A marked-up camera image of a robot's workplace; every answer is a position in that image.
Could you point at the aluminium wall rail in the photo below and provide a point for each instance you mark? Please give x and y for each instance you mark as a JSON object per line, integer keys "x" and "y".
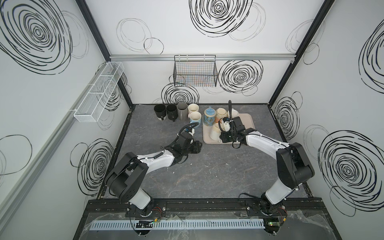
{"x": 202, "y": 57}
{"x": 40, "y": 126}

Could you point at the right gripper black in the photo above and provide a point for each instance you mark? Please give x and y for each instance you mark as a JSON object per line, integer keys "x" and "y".
{"x": 231, "y": 120}

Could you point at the orange cream mug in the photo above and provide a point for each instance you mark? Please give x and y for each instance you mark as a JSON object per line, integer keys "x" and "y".
{"x": 220, "y": 113}

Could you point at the light blue mug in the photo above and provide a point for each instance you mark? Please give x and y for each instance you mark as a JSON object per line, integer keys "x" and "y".
{"x": 195, "y": 117}

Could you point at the black corner frame post right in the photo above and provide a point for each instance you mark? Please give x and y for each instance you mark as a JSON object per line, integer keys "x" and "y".
{"x": 318, "y": 20}

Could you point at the white wire shelf basket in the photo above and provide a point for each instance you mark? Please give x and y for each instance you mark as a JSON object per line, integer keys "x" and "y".
{"x": 95, "y": 101}

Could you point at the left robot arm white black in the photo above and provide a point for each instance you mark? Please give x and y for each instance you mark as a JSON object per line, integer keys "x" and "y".
{"x": 127, "y": 176}

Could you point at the aluminium wall rail left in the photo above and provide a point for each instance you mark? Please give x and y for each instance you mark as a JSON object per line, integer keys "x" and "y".
{"x": 40, "y": 126}

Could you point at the cream white mug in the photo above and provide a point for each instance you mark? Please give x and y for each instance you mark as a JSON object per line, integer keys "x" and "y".
{"x": 232, "y": 114}

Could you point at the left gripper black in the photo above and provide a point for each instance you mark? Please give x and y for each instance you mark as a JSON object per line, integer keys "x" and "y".
{"x": 195, "y": 146}

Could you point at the white black mug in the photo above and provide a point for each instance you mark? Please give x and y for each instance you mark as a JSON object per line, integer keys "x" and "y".
{"x": 160, "y": 111}

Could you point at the black corner frame post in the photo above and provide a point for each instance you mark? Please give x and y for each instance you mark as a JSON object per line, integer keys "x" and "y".
{"x": 101, "y": 45}
{"x": 318, "y": 20}

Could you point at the black corner frame post left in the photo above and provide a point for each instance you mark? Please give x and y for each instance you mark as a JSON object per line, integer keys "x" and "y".
{"x": 101, "y": 45}

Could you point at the beige tan mug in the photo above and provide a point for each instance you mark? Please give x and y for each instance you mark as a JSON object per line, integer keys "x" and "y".
{"x": 215, "y": 133}

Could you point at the grey mug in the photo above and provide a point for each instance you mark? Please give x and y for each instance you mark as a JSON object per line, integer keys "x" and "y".
{"x": 182, "y": 109}

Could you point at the beige plastic tray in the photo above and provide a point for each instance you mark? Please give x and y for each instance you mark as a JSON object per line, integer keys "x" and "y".
{"x": 245, "y": 118}

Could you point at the blue butterfly mug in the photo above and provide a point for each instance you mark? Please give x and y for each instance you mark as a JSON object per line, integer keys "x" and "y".
{"x": 209, "y": 117}

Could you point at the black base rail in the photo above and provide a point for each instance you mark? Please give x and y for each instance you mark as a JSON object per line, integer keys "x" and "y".
{"x": 163, "y": 207}

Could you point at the aluminium wall rail back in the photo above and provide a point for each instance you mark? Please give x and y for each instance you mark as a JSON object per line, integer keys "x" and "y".
{"x": 202, "y": 57}

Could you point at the white slotted cable duct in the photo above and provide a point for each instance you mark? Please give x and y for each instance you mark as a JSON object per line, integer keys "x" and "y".
{"x": 214, "y": 224}

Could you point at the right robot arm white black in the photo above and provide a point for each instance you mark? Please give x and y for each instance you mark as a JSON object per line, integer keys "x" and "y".
{"x": 293, "y": 165}

